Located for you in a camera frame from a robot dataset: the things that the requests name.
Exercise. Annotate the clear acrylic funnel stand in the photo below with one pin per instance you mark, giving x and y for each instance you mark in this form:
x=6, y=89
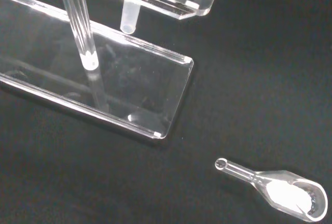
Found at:
x=129, y=86

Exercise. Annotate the glass weighing funnel with powder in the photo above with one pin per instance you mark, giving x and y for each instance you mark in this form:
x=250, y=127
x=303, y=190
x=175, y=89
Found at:
x=282, y=191

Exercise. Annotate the black bench cloth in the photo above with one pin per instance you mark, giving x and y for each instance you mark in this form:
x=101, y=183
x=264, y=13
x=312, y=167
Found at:
x=259, y=78

